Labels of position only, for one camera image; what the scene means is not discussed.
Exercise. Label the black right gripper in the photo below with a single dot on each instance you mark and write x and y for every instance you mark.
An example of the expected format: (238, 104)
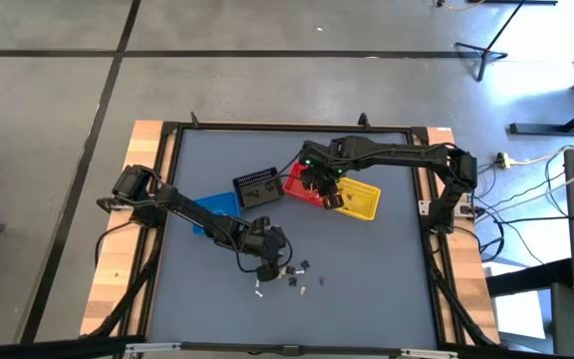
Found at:
(324, 182)

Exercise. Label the blue plastic basket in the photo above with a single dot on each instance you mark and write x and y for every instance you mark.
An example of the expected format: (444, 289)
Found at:
(217, 204)

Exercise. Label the black tripod stand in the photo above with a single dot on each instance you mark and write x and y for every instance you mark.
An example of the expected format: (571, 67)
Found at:
(486, 50)

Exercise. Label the black table frame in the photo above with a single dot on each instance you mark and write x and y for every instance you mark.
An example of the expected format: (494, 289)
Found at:
(292, 127)

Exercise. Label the red plastic basket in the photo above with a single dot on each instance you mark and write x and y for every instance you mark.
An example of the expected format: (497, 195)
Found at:
(294, 189)

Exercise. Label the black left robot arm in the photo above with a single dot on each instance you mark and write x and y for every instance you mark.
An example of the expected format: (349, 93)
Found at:
(187, 209)

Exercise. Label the black floor beam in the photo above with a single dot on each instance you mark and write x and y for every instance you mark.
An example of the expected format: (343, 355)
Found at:
(526, 281)

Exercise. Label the yellow plastic basket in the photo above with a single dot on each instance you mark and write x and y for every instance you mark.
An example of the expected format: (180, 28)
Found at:
(364, 202)

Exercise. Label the black camera rig beam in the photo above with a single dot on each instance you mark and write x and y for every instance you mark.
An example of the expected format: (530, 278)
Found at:
(287, 350)

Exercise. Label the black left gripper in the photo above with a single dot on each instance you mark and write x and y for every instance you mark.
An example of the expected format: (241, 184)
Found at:
(269, 244)

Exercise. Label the wooden table side panel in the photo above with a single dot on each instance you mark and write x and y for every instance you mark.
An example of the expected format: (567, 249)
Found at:
(466, 279)
(117, 279)

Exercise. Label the black desk leg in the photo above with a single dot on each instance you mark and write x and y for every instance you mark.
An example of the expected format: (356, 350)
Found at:
(541, 128)

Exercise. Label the black plastic basket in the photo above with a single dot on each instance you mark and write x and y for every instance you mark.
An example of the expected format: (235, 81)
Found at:
(262, 174)

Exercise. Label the black frame clip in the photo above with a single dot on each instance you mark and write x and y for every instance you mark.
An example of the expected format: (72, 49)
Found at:
(195, 121)
(364, 121)

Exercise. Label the power strip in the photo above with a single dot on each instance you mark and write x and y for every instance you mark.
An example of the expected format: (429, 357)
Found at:
(503, 160)

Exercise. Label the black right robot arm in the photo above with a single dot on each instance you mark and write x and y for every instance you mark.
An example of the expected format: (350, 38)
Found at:
(391, 152)

